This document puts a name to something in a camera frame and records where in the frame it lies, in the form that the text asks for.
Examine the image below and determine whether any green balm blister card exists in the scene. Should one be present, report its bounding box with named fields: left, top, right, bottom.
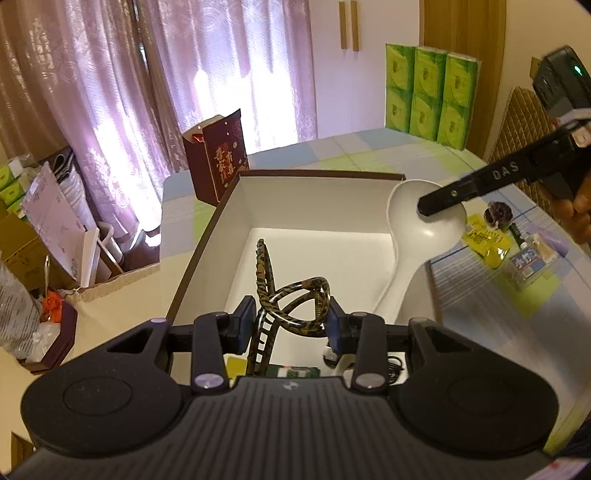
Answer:
left=224, top=354, right=323, bottom=379

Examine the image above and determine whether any leopard print hair clip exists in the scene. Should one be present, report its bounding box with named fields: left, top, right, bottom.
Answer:
left=245, top=239, right=332, bottom=376

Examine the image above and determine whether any dark velvet scrunchie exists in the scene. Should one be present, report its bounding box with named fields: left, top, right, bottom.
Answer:
left=483, top=201, right=513, bottom=231

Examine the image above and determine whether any yellow snack packet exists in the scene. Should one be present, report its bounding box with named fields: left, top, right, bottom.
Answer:
left=463, top=214, right=512, bottom=269

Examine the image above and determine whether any white ceramic soup spoon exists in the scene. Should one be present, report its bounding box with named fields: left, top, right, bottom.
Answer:
left=374, top=179, right=467, bottom=324

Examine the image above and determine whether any blue dental floss box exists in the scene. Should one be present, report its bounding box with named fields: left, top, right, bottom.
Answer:
left=504, top=246, right=548, bottom=291

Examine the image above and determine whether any small dark green tube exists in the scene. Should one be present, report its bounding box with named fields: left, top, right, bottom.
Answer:
left=508, top=223, right=527, bottom=248

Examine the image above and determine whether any purple cream tube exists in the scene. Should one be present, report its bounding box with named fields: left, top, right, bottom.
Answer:
left=538, top=229, right=570, bottom=258

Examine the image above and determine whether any cotton swab bag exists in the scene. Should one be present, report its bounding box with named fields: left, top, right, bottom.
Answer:
left=527, top=233, right=558, bottom=265

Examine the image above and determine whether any cardboard box of clutter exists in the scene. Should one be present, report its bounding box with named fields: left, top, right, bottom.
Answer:
left=1, top=147, right=159, bottom=294

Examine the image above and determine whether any right hand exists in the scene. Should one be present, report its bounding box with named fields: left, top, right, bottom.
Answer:
left=553, top=175, right=591, bottom=245

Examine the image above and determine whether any quilted chair cushion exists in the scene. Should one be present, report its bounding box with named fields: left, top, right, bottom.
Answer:
left=486, top=85, right=569, bottom=218

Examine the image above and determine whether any brown cardboard storage box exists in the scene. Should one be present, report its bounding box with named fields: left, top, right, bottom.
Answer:
left=163, top=168, right=445, bottom=384

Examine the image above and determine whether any green tissue pack stack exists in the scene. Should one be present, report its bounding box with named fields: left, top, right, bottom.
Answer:
left=385, top=44, right=480, bottom=150

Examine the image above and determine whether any checkered tablecloth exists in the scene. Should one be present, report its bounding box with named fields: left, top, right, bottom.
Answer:
left=158, top=127, right=591, bottom=453

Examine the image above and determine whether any dark red small box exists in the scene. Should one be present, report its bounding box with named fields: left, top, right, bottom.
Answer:
left=19, top=301, right=77, bottom=374

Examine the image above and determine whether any red gift bag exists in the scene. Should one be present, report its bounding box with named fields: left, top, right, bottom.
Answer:
left=182, top=110, right=249, bottom=206

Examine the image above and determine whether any crumpled plastic bag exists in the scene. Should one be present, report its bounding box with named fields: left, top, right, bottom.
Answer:
left=0, top=263, right=40, bottom=360

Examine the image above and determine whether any purple curtain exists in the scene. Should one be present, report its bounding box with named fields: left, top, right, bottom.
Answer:
left=1, top=1, right=318, bottom=236

